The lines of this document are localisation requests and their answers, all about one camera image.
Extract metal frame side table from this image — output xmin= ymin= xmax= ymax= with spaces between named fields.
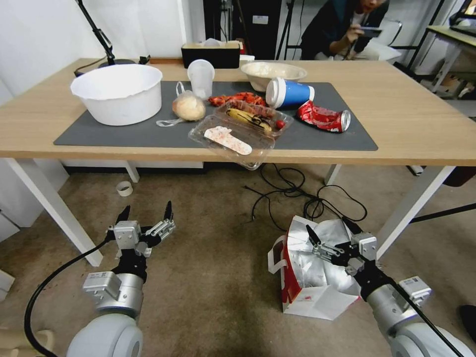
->
xmin=407 ymin=0 xmax=476 ymax=100

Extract crushed red soda can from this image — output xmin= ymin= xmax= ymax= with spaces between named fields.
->
xmin=296 ymin=99 xmax=352 ymax=134

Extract clear plastic cup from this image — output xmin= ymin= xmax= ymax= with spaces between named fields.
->
xmin=187 ymin=59 xmax=216 ymax=101

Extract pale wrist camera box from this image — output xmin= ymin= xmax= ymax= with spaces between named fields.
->
xmin=357 ymin=232 xmax=379 ymax=261
xmin=113 ymin=221 xmax=143 ymax=249

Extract clear plastic clamshell container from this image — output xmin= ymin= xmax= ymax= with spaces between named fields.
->
xmin=187 ymin=102 xmax=295 ymax=172

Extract black cabinet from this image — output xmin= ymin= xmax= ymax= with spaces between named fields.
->
xmin=203 ymin=0 xmax=286 ymax=60

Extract white plastic basin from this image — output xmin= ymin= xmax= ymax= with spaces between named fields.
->
xmin=70 ymin=63 xmax=164 ymax=127

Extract blue paper cup white lid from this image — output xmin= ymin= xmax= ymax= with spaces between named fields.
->
xmin=264 ymin=77 xmax=316 ymax=111

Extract person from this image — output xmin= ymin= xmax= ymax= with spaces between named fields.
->
xmin=300 ymin=0 xmax=391 ymax=62

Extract black desk lamp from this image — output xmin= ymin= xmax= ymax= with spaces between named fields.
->
xmin=74 ymin=0 xmax=137 ymax=70

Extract pink speckled ice pop wrapper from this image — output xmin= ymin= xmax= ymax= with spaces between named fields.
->
xmin=204 ymin=126 xmax=253 ymax=155

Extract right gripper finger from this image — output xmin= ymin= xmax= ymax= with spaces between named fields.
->
xmin=341 ymin=217 xmax=369 ymax=244
xmin=305 ymin=224 xmax=345 ymax=258

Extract black floor cable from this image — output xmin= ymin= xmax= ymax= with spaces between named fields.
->
xmin=243 ymin=163 xmax=306 ymax=230
xmin=304 ymin=183 xmax=369 ymax=225

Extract red snack wrappers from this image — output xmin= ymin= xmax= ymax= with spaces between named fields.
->
xmin=207 ymin=91 xmax=267 ymax=109

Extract white chair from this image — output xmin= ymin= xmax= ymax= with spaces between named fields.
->
xmin=371 ymin=18 xmax=405 ymax=66

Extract black tissue box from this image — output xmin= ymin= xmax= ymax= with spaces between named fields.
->
xmin=180 ymin=41 xmax=241 ymax=70

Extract grey desk mat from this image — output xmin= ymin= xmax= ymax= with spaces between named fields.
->
xmin=54 ymin=81 xmax=379 ymax=152

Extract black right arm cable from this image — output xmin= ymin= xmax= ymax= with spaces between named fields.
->
xmin=375 ymin=260 xmax=466 ymax=357

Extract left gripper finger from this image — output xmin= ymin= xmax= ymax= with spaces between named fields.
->
xmin=108 ymin=205 xmax=131 ymax=232
xmin=145 ymin=200 xmax=176 ymax=239

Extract banana peel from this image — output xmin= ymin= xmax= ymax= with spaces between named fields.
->
xmin=226 ymin=107 xmax=273 ymax=133

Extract beige paper bowl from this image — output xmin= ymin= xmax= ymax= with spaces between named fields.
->
xmin=239 ymin=61 xmax=308 ymax=92

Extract white cabinet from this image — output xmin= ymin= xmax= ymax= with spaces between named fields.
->
xmin=0 ymin=158 xmax=71 ymax=243

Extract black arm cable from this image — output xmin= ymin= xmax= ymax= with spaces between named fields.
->
xmin=375 ymin=260 xmax=466 ymax=357
xmin=23 ymin=238 xmax=117 ymax=357

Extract foil-lined food delivery bag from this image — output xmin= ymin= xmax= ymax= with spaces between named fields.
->
xmin=267 ymin=215 xmax=372 ymax=322

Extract wooden table with white legs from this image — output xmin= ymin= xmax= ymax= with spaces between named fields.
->
xmin=0 ymin=58 xmax=476 ymax=267

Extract black tripod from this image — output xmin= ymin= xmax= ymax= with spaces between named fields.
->
xmin=274 ymin=0 xmax=310 ymax=60

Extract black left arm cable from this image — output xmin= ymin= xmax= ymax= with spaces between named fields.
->
xmin=23 ymin=238 xmax=117 ymax=357

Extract bread in plastic bag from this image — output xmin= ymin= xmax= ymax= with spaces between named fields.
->
xmin=156 ymin=81 xmax=207 ymax=128

